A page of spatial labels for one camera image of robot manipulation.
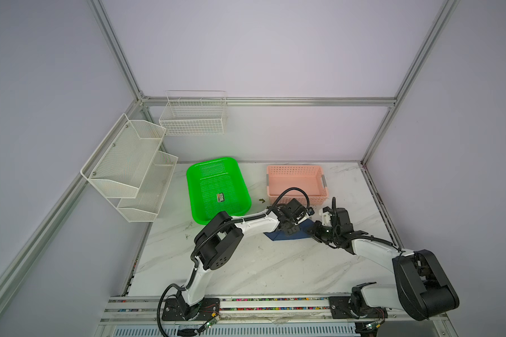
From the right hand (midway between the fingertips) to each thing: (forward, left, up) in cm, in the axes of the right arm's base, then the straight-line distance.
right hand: (303, 229), depth 89 cm
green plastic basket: (+27, +43, -4) cm, 51 cm away
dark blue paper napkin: (-4, +2, +5) cm, 6 cm away
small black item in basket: (+19, +39, -3) cm, 44 cm away
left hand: (+4, +5, -1) cm, 7 cm away
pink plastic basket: (+33, -8, -3) cm, 34 cm away
